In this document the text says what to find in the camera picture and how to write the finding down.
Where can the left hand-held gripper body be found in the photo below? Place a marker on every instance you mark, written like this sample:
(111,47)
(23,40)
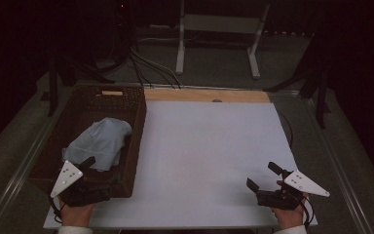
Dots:
(66,177)

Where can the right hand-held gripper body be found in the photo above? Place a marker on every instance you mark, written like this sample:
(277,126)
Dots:
(305,185)

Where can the light blue knit garment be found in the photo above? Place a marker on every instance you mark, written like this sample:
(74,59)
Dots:
(100,139)

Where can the brown wicker basket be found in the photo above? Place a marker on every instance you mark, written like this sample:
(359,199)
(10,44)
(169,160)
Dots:
(110,100)

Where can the person's right hand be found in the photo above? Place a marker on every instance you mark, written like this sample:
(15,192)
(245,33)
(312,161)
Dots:
(290,219)

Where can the person's left hand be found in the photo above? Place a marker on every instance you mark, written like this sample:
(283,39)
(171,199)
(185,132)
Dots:
(76,216)

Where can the black angled stand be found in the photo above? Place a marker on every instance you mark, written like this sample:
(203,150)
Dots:
(320,104)

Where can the black tripod stand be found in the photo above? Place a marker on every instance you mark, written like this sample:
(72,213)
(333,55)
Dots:
(52,87)

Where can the white power strip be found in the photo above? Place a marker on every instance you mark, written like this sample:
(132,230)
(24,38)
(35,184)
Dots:
(160,26)

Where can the dark equipment with red light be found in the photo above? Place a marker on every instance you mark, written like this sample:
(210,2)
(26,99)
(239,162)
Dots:
(121,19)

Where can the white metal stand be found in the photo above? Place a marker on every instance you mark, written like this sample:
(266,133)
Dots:
(220,24)

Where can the aluminium table frame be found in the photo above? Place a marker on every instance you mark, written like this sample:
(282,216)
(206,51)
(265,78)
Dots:
(20,175)

